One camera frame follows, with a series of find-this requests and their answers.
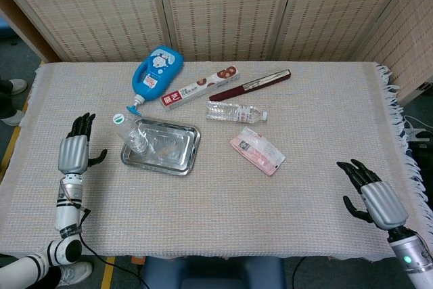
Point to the right silver-black robot hand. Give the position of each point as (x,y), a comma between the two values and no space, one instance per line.
(384,202)

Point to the white wrap box red label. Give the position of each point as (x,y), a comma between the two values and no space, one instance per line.
(199,89)

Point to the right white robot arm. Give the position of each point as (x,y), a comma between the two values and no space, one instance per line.
(411,258)

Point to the rectangular metal tray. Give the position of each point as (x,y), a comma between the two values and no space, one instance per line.
(172,153)

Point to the clear bottle green-white cap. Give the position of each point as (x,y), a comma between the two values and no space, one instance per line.
(135,140)

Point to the pink snack packet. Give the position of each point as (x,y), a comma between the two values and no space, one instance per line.
(257,152)

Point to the blue padded seat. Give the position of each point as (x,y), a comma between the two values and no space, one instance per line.
(209,272)

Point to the white sneaker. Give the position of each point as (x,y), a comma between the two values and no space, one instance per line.
(76,272)
(13,118)
(17,86)

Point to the left silver-black robot hand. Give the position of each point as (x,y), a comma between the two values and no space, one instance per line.
(72,153)

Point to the blue pump lotion bottle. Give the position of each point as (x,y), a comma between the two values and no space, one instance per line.
(152,72)

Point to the beige woven tablecloth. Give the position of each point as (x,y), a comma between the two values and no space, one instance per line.
(220,207)

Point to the bamboo folding screen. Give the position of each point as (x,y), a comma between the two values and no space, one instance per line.
(220,15)

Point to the clear bottle red-print label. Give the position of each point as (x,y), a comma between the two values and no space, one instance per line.
(230,112)

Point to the long dark red box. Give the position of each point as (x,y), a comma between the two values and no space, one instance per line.
(243,86)

